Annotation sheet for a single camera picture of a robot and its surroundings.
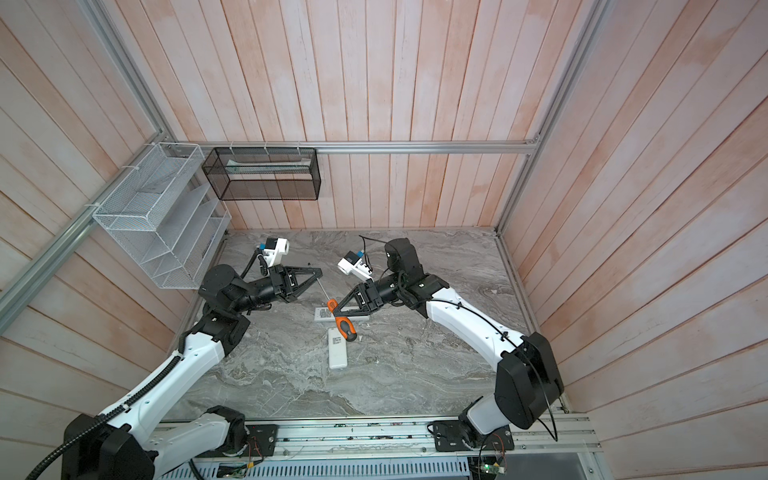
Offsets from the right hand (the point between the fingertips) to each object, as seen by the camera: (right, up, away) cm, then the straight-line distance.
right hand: (340, 318), depth 63 cm
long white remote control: (-10, -5, +32) cm, 34 cm away
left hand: (-4, +8, 0) cm, 9 cm away
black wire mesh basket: (-33, +44, +42) cm, 69 cm away
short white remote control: (-4, -14, +25) cm, 29 cm away
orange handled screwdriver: (+2, -2, -2) cm, 3 cm away
